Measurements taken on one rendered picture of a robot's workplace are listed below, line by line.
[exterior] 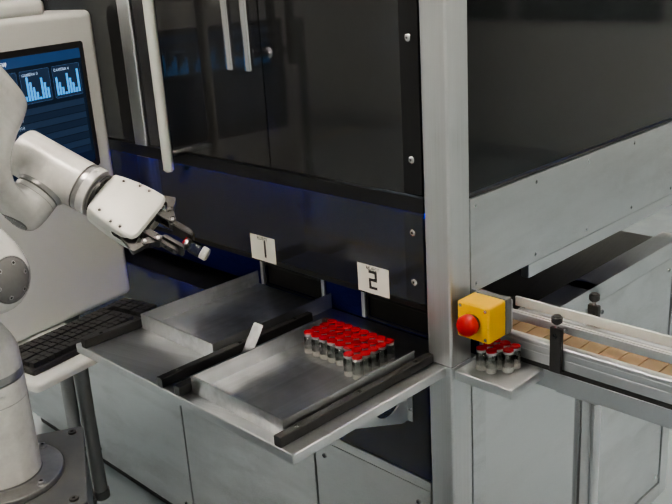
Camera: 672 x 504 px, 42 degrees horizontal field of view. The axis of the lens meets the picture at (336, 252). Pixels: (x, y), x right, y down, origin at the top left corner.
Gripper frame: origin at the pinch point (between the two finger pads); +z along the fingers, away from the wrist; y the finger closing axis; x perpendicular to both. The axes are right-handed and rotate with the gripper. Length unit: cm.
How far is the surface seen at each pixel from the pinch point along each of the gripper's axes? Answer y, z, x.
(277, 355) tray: -6.0, 19.3, -37.9
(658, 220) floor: -303, 136, -291
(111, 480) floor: 7, -24, -178
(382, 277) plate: -25.8, 30.6, -24.0
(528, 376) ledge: -20, 64, -20
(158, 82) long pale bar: -47, -36, -32
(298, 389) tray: 2.2, 27.5, -27.0
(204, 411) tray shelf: 14.8, 15.0, -27.1
